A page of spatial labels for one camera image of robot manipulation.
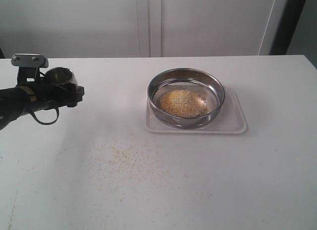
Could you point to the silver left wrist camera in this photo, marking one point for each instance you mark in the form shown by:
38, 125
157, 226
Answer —
29, 65

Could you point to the white plastic tray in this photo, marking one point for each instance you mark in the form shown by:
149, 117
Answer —
230, 119

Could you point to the round steel mesh sieve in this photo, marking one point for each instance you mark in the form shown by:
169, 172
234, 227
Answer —
191, 79

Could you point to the stainless steel cup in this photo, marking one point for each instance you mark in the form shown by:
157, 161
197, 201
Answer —
60, 76

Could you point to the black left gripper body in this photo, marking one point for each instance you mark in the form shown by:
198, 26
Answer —
31, 97

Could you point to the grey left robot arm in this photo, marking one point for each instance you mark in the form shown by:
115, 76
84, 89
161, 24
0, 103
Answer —
9, 112

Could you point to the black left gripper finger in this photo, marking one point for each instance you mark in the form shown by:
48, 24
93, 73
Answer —
69, 95
44, 81

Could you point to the white cabinet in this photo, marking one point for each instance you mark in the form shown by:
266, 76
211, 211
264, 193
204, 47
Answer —
138, 28

